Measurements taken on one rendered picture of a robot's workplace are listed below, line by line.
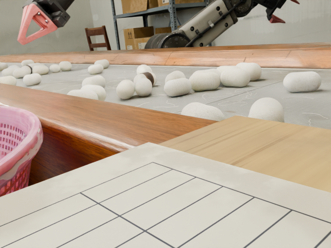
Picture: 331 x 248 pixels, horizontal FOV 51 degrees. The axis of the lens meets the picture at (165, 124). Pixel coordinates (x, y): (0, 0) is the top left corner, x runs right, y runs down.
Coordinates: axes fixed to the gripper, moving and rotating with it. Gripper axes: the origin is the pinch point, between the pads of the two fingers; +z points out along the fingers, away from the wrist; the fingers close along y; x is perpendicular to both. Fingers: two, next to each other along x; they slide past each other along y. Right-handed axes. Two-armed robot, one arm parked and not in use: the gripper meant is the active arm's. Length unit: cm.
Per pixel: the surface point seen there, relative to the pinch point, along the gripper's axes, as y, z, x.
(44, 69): 0.6, 1.9, 6.9
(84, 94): 43.2, 12.3, -2.3
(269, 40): -81, -157, 158
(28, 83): 15.5, 9.4, 1.5
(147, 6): -190, -159, 108
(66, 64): 1.5, -1.9, 9.7
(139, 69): 33.5, 1.3, 7.0
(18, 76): -0.5, 6.3, 3.9
